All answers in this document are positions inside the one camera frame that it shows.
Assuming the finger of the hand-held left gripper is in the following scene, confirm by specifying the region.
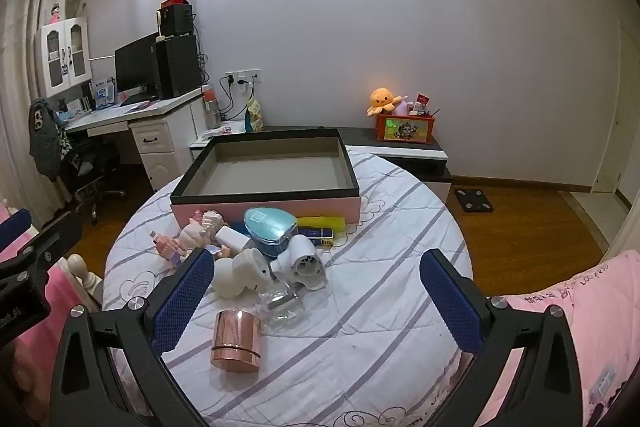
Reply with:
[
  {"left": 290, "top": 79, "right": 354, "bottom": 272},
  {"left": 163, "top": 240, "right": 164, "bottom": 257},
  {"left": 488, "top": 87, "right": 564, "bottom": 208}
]
[
  {"left": 0, "top": 210, "right": 84, "bottom": 280},
  {"left": 0, "top": 208, "right": 33, "bottom": 254}
]

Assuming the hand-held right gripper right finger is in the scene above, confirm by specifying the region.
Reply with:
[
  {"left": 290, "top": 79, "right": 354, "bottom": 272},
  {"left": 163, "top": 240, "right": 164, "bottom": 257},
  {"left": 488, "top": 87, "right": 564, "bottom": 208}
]
[{"left": 419, "top": 249, "right": 586, "bottom": 427}]

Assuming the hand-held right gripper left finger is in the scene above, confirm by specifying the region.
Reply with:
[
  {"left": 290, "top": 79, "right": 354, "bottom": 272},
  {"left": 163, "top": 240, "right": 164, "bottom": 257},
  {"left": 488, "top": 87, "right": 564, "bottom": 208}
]
[{"left": 50, "top": 248, "right": 216, "bottom": 427}]

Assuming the pink white block figure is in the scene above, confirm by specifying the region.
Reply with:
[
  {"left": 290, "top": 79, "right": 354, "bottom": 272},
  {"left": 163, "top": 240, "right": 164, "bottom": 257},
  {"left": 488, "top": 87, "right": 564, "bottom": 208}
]
[{"left": 149, "top": 231, "right": 191, "bottom": 269}]

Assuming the white elephant figure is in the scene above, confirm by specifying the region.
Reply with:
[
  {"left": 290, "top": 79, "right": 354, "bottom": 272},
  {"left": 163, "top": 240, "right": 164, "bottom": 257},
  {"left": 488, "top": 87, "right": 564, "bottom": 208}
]
[{"left": 212, "top": 249, "right": 273, "bottom": 299}]

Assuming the rose gold cylinder jar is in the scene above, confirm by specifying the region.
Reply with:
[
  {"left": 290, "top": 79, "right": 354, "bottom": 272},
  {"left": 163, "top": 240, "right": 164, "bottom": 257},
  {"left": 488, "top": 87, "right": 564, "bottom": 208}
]
[{"left": 210, "top": 309, "right": 263, "bottom": 374}]

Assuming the pink pig figurine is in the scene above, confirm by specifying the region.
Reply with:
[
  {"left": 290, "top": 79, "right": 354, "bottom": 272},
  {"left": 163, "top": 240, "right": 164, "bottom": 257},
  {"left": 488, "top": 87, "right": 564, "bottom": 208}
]
[{"left": 177, "top": 208, "right": 233, "bottom": 260}]

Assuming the white charger block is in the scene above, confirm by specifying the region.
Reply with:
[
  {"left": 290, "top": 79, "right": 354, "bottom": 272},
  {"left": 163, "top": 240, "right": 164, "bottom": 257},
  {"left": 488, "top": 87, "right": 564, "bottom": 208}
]
[{"left": 215, "top": 226, "right": 253, "bottom": 254}]

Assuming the clear glass perfume bottle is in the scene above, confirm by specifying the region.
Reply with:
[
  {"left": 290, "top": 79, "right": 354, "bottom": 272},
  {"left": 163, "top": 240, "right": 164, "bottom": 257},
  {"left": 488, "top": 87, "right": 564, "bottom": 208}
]
[{"left": 260, "top": 279, "right": 307, "bottom": 333}]

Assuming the white plug-in device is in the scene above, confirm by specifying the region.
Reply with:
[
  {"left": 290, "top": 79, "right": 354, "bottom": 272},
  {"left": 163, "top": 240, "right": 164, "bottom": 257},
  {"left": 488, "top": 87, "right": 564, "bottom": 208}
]
[{"left": 272, "top": 234, "right": 331, "bottom": 292}]

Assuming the pink box with black rim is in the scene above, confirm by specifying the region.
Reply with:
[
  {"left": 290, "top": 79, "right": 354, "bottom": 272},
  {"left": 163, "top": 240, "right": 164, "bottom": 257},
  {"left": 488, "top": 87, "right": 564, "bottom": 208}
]
[{"left": 170, "top": 128, "right": 362, "bottom": 228}]

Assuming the black office chair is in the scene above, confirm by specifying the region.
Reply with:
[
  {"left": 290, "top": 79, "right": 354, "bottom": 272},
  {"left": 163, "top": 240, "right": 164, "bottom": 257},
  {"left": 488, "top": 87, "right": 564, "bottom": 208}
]
[{"left": 55, "top": 139, "right": 126, "bottom": 225}]

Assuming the dark jacket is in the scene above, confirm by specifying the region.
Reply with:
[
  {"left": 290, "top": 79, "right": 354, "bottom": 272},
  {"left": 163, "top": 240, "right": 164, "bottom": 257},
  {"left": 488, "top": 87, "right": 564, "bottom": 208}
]
[{"left": 28, "top": 98, "right": 76, "bottom": 182}]

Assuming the striped white bedsheet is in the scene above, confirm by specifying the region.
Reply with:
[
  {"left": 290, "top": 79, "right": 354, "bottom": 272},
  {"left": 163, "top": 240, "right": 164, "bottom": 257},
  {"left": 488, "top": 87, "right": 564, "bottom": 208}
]
[{"left": 102, "top": 146, "right": 476, "bottom": 427}]

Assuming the black bathroom scale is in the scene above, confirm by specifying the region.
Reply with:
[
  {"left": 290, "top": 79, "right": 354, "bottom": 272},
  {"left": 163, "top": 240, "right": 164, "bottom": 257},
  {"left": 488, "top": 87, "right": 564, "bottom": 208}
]
[{"left": 454, "top": 188, "right": 495, "bottom": 214}]

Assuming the white desk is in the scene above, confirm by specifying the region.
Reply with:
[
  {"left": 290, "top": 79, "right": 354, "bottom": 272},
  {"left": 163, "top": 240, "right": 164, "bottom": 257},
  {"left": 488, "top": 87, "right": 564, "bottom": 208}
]
[{"left": 62, "top": 87, "right": 206, "bottom": 192}]

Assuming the pink blanket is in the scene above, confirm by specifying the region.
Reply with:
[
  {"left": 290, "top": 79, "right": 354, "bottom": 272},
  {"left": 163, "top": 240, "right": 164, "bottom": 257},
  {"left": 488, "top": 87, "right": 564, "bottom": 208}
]
[{"left": 0, "top": 202, "right": 640, "bottom": 427}]

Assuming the yellow plastic bar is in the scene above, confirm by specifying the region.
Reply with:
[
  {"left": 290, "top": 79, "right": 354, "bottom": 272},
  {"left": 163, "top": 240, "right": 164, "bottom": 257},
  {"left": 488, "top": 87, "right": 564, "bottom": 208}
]
[{"left": 296, "top": 215, "right": 347, "bottom": 233}]

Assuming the blue white box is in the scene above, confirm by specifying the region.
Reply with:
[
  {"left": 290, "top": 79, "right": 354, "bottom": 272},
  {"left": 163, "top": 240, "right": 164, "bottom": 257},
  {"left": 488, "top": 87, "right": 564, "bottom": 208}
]
[{"left": 92, "top": 77, "right": 117, "bottom": 110}]

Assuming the black keyboard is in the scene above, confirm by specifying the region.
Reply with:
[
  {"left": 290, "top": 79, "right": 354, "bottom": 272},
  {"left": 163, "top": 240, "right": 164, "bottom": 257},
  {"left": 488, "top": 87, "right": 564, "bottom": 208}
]
[{"left": 116, "top": 93, "right": 161, "bottom": 106}]

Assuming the white nightstand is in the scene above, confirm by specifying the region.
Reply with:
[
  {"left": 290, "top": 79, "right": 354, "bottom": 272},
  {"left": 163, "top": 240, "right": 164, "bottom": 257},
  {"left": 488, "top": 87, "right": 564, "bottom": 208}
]
[{"left": 189, "top": 124, "right": 251, "bottom": 162}]

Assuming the beige curtain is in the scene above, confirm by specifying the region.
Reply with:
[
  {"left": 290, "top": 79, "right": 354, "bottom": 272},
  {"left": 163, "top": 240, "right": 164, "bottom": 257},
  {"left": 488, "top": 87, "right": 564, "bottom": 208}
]
[{"left": 0, "top": 0, "right": 71, "bottom": 208}]

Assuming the white glass-door cabinet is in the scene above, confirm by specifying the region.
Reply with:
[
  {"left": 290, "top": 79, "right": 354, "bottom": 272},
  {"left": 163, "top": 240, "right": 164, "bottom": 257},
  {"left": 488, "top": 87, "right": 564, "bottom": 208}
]
[{"left": 34, "top": 16, "right": 93, "bottom": 98}]

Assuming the red storage box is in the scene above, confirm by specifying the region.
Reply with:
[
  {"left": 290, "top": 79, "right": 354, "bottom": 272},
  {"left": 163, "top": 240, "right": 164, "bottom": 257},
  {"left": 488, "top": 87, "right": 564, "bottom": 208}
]
[{"left": 376, "top": 113, "right": 436, "bottom": 142}]

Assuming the black computer monitor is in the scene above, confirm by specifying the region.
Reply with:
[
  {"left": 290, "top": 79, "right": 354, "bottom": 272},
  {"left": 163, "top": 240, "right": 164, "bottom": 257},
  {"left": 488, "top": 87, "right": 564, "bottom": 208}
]
[{"left": 114, "top": 32, "right": 161, "bottom": 100}]

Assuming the bottle with red cap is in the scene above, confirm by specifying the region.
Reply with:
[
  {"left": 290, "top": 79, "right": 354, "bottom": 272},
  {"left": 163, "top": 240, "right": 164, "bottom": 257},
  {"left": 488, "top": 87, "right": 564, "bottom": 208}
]
[{"left": 202, "top": 88, "right": 222, "bottom": 130}]

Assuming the snack bag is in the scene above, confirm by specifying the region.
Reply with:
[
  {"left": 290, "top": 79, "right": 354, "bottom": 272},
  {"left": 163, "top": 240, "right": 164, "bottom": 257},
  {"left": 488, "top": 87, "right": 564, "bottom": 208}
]
[{"left": 243, "top": 99, "right": 265, "bottom": 134}]

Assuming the black computer tower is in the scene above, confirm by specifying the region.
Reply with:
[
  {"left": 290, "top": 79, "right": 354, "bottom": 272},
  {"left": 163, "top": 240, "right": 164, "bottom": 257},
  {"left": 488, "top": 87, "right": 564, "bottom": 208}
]
[{"left": 154, "top": 34, "right": 202, "bottom": 100}]

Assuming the orange octopus plush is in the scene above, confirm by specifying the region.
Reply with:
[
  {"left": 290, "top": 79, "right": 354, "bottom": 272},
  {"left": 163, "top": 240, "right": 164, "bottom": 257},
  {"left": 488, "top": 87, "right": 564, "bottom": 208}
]
[{"left": 367, "top": 88, "right": 403, "bottom": 116}]

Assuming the white door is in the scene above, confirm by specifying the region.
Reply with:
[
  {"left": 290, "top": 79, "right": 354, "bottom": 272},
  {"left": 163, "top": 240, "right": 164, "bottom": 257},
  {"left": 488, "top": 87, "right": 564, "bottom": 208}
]
[{"left": 592, "top": 22, "right": 640, "bottom": 208}]

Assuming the black speaker box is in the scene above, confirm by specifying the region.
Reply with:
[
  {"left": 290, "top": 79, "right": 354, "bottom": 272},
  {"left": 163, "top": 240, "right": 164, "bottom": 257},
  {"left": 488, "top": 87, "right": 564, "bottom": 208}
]
[{"left": 160, "top": 4, "right": 193, "bottom": 38}]

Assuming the white bed post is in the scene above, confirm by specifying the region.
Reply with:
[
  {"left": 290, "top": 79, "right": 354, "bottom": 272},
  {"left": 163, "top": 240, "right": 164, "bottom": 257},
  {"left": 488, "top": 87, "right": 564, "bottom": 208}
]
[{"left": 67, "top": 254, "right": 103, "bottom": 313}]

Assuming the black power cable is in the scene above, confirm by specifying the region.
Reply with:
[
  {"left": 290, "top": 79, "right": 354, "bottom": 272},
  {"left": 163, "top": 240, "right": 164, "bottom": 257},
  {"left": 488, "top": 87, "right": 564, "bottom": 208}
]
[{"left": 200, "top": 52, "right": 237, "bottom": 118}]

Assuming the white wall socket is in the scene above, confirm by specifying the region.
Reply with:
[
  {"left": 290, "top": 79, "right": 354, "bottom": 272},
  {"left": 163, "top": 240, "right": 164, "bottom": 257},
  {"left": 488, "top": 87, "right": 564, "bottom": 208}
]
[{"left": 225, "top": 69, "right": 262, "bottom": 86}]

